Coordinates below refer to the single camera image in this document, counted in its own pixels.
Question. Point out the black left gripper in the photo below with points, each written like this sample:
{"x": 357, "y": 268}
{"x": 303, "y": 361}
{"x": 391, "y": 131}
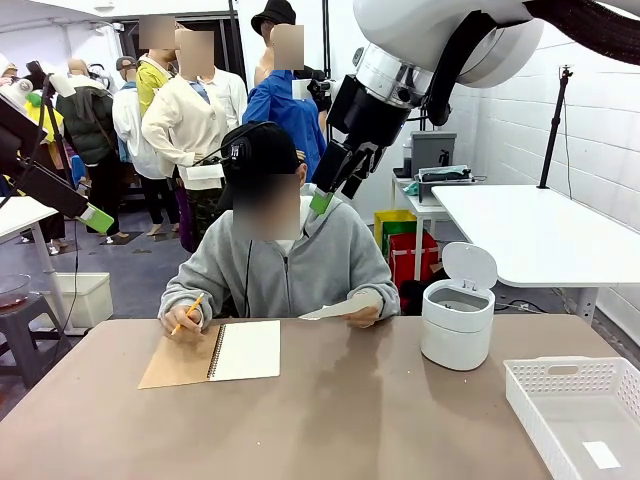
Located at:
{"x": 17, "y": 132}

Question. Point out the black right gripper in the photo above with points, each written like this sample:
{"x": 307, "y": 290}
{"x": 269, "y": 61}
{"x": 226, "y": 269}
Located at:
{"x": 365, "y": 115}

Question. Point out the white paper sheet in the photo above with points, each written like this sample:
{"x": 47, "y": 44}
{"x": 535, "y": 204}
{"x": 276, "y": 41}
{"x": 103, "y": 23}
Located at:
{"x": 330, "y": 311}

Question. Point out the yellow pencil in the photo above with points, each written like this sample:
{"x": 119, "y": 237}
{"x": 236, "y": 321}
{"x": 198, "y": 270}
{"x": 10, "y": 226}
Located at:
{"x": 195, "y": 304}

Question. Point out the spiral notebook with brown cover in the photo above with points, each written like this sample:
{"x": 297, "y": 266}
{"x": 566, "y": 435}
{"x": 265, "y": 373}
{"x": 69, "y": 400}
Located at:
{"x": 250, "y": 350}

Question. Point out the person's right forearm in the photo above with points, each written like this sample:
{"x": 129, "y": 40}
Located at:
{"x": 172, "y": 302}

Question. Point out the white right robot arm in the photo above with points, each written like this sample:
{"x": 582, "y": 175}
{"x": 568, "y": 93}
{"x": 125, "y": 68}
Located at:
{"x": 400, "y": 20}

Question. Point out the person's left forearm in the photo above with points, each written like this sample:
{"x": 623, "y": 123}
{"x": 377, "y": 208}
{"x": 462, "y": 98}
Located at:
{"x": 385, "y": 300}

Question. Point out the person's left hand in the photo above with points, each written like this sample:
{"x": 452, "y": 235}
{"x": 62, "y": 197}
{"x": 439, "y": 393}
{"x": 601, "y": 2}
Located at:
{"x": 365, "y": 317}

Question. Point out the person's right hand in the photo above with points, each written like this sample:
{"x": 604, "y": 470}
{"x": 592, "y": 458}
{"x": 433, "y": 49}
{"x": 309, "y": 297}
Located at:
{"x": 185, "y": 325}

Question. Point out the white desk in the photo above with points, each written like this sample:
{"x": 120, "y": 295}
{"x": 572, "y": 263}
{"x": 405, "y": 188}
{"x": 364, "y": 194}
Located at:
{"x": 20, "y": 215}

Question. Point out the teal cloth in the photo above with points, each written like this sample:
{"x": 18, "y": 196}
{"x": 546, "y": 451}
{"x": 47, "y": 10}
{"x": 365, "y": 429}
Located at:
{"x": 411, "y": 188}

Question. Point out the yellow bag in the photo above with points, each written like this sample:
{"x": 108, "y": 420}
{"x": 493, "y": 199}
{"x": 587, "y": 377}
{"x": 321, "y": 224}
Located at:
{"x": 385, "y": 222}

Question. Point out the black baseball cap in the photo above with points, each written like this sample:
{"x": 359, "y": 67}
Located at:
{"x": 270, "y": 150}

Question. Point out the green bag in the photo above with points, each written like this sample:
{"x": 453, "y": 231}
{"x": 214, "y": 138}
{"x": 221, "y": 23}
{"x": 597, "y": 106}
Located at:
{"x": 400, "y": 227}

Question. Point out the grey box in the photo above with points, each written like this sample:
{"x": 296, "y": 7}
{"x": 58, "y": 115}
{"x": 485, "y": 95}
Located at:
{"x": 435, "y": 150}

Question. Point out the mannequin in blue shirt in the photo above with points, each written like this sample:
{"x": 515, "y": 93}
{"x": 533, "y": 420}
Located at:
{"x": 280, "y": 110}

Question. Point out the small white table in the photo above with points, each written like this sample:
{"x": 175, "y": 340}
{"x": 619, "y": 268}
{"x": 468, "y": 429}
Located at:
{"x": 425, "y": 210}

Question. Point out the grey metal tray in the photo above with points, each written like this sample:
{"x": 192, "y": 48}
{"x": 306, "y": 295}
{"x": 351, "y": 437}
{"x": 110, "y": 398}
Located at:
{"x": 440, "y": 187}

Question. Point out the red bag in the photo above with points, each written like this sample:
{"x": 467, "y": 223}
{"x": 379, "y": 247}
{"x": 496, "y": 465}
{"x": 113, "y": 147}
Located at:
{"x": 405, "y": 260}

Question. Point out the person's grey hoodie torso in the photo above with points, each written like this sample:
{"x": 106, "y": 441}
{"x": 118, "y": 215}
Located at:
{"x": 310, "y": 270}

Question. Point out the black headset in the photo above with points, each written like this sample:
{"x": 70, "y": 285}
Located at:
{"x": 237, "y": 150}

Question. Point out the glass bowl with reddish content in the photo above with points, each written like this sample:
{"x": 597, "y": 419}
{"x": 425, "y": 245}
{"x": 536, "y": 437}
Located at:
{"x": 15, "y": 295}

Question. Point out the white floor bin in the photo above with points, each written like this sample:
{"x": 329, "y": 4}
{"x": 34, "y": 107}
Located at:
{"x": 85, "y": 300}

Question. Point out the black vertical pole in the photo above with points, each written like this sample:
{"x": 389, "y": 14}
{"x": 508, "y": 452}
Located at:
{"x": 327, "y": 40}

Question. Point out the grey stool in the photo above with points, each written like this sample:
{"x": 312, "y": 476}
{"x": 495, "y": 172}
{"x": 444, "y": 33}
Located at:
{"x": 30, "y": 320}

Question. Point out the mannequin in yellow jacket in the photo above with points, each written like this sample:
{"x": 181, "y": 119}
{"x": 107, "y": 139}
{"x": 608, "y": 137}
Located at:
{"x": 147, "y": 85}

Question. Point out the black bag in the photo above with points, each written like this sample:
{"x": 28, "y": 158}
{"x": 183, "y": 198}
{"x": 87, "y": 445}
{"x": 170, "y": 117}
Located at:
{"x": 412, "y": 297}

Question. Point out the mannequin in cream cardigan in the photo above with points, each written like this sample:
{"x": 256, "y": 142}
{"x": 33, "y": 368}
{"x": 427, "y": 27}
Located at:
{"x": 185, "y": 115}

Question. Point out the large white table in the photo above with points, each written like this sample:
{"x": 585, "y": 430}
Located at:
{"x": 525, "y": 235}

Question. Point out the white lidded trash bin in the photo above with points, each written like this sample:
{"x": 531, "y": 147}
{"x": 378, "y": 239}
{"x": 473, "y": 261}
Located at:
{"x": 452, "y": 340}

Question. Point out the white perforated plastic basket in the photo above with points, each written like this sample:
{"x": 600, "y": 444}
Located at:
{"x": 530, "y": 390}

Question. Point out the white label in basket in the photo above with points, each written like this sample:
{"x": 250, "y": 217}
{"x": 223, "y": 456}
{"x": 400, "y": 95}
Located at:
{"x": 601, "y": 455}

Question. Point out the black camera stand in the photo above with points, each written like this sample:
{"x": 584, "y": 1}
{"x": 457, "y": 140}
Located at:
{"x": 54, "y": 125}

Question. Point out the head-mounted camera white box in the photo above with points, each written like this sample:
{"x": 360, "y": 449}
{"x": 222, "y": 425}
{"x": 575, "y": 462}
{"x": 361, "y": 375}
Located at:
{"x": 205, "y": 172}

